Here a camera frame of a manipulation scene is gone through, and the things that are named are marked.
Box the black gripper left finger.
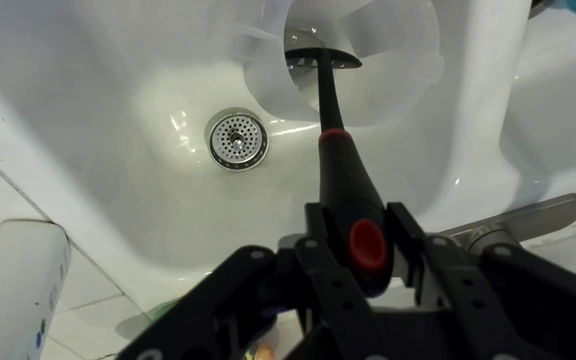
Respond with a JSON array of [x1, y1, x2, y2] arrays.
[[118, 204, 383, 360]]

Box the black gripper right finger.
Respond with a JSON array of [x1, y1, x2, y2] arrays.
[[385, 204, 576, 360]]

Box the metal sink drain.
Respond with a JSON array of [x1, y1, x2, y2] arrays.
[[207, 107, 271, 169]]

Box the white double sink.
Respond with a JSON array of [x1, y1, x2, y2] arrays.
[[0, 0, 576, 307]]

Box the white cylindrical canister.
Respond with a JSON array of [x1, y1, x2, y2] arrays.
[[0, 219, 71, 360]]

